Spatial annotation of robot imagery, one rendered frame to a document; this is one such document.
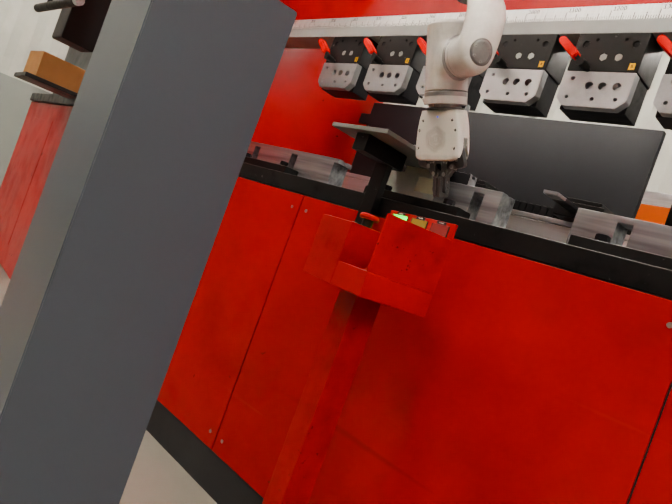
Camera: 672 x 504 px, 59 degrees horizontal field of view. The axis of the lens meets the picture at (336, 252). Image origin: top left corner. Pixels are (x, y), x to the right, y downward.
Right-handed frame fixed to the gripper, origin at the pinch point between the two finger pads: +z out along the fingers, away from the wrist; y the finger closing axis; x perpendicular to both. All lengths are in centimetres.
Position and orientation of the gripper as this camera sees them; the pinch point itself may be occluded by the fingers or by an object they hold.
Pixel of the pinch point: (441, 186)
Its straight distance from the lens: 123.0
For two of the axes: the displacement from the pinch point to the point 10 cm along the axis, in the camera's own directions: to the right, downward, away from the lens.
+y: 7.3, 1.3, -6.7
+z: -0.3, 9.9, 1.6
